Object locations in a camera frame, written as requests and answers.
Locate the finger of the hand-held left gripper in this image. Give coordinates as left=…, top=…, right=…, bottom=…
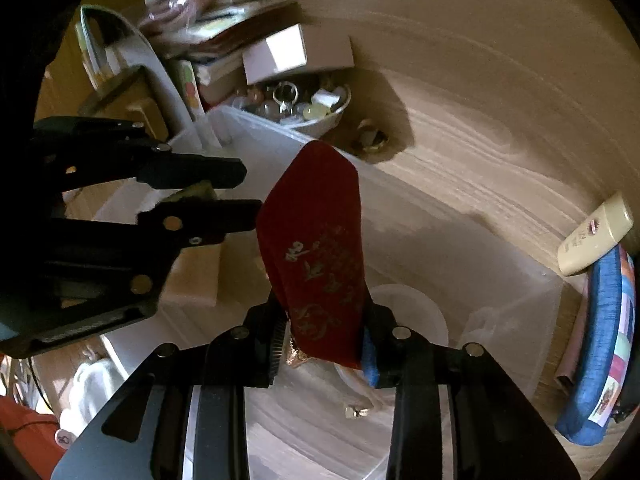
left=60, top=199, right=264, bottom=295
left=33, top=116, right=249, bottom=191

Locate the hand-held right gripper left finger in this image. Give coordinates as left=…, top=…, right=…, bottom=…
left=50, top=304, right=290, bottom=480

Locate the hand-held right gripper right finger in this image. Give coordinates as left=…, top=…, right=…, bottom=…
left=358, top=299, right=582, bottom=480

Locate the red embroidered pouch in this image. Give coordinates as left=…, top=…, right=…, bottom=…
left=255, top=141, right=374, bottom=369

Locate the clear plastic storage box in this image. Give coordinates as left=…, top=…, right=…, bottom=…
left=95, top=105, right=566, bottom=480

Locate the wooden desktop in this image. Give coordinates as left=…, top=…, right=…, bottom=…
left=135, top=0, right=637, bottom=480

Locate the white book with coloured dots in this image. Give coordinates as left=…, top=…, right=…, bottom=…
left=175, top=59, right=207, bottom=117

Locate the white plush toy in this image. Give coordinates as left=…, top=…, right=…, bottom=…
left=56, top=352, right=132, bottom=448

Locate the pile of glass beads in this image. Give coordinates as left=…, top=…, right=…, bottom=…
left=239, top=77, right=346, bottom=123

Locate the white bowl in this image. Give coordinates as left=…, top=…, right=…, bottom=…
left=235, top=82, right=353, bottom=140

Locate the stack of books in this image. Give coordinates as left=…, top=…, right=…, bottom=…
left=150, top=0, right=303, bottom=106

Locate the red cloth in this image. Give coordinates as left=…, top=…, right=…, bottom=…
left=0, top=394, right=69, bottom=480

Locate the white cardboard box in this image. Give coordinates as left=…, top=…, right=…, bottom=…
left=242, top=23, right=356, bottom=86

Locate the pink flat case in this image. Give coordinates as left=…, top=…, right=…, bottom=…
left=554, top=305, right=597, bottom=392

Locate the blue patchwork pouch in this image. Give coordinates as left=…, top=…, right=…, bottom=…
left=555, top=244, right=640, bottom=447

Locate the cream tube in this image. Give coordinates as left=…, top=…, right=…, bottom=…
left=557, top=191, right=635, bottom=277

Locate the metal key ring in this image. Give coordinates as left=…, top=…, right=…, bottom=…
left=272, top=81, right=302, bottom=112

